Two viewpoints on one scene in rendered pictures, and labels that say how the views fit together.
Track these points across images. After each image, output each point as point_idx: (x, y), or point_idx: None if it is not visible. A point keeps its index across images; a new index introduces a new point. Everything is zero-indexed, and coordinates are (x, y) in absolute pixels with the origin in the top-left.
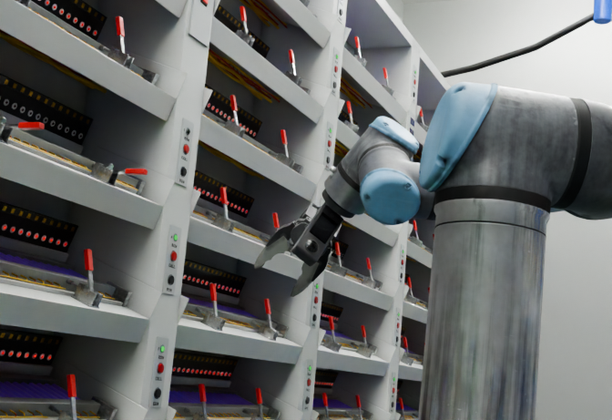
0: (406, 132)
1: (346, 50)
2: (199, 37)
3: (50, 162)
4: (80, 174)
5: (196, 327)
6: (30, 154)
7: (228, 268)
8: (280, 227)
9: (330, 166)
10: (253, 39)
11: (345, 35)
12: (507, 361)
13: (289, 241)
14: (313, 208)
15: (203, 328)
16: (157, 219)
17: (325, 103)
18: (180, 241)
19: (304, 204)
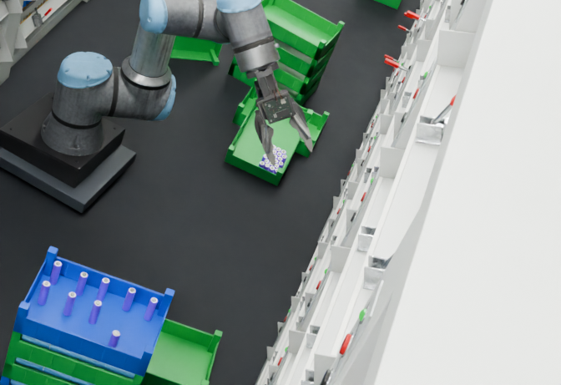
0: None
1: (432, 75)
2: None
3: (416, 47)
4: (410, 61)
5: (340, 216)
6: (419, 38)
7: None
8: (300, 108)
9: (349, 232)
10: (447, 11)
11: (442, 45)
12: None
13: (290, 118)
14: (283, 92)
15: (337, 225)
16: None
17: (394, 134)
18: (373, 145)
19: None
